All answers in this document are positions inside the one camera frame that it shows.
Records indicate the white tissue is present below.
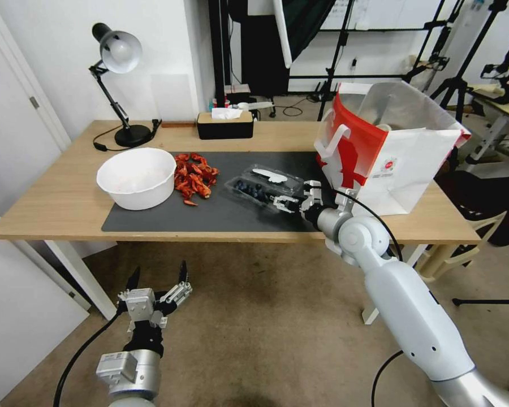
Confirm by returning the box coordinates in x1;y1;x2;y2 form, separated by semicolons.
210;107;244;121

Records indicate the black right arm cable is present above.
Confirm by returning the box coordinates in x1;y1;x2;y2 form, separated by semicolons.
372;349;404;407

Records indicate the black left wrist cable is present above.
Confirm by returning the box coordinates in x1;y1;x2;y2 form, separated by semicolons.
52;311;129;407

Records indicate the beige plastic chair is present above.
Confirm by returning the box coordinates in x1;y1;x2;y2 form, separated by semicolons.
415;206;508;284

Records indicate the black tissue box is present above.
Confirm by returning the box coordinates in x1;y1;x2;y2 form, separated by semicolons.
196;111;255;141

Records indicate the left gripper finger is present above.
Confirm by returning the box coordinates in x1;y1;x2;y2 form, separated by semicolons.
157;259;194;317
117;266;141;306

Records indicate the clear plastic takeout container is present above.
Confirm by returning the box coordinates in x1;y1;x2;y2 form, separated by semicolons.
224;162;307;209

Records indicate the red crayfish shell pile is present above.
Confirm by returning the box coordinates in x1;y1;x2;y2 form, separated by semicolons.
173;152;220;207

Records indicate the black desk lamp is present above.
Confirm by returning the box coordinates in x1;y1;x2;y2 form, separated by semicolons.
88;21;153;149

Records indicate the black backdrop curtain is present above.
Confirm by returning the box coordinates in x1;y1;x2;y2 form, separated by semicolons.
240;0;337;97

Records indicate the black camera tripod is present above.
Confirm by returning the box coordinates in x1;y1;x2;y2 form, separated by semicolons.
427;0;509;124

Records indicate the wooden table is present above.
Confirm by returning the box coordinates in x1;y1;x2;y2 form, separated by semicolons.
0;119;481;326

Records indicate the black tripod leg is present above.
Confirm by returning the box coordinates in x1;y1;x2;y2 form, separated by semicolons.
451;296;509;308

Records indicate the background work table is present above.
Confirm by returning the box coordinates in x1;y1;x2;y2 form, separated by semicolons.
462;79;509;167

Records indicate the white rolled reflector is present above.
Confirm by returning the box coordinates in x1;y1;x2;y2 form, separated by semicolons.
273;0;293;68

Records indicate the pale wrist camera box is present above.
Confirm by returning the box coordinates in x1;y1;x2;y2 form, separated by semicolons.
124;288;157;330
301;179;323;198

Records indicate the dark grey table mat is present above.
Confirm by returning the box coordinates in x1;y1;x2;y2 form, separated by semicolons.
100;150;345;233

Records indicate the white and red takeout bag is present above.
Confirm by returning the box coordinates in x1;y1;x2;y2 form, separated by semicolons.
313;81;472;217

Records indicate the black metal frame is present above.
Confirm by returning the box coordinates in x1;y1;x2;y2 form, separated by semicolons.
287;23;452;82

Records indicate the white plastic bowl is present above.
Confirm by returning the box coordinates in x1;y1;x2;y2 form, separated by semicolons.
96;147;177;211

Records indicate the black light stand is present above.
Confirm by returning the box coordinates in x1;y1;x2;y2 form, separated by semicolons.
316;0;353;123

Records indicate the white label on container lid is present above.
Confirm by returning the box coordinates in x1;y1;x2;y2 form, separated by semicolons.
251;166;287;184

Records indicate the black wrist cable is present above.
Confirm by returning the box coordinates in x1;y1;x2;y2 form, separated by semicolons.
52;311;129;407
342;189;404;262

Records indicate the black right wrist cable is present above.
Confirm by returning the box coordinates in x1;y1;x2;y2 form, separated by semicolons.
342;189;404;262

